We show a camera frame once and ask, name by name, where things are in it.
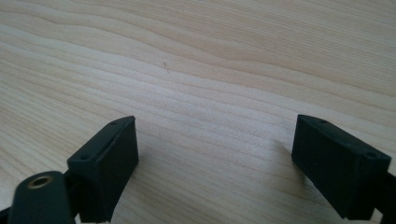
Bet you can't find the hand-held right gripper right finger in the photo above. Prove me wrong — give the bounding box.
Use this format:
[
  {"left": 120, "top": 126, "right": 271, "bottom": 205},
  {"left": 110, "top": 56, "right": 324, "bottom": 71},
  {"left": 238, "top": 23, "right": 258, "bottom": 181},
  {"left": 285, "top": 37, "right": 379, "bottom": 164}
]
[{"left": 290, "top": 114, "right": 392, "bottom": 221}]

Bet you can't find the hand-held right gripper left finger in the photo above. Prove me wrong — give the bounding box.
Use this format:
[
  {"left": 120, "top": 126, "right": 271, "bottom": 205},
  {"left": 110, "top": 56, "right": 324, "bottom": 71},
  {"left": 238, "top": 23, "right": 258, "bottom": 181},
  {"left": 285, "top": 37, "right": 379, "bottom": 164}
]
[{"left": 66, "top": 115, "right": 140, "bottom": 224}]

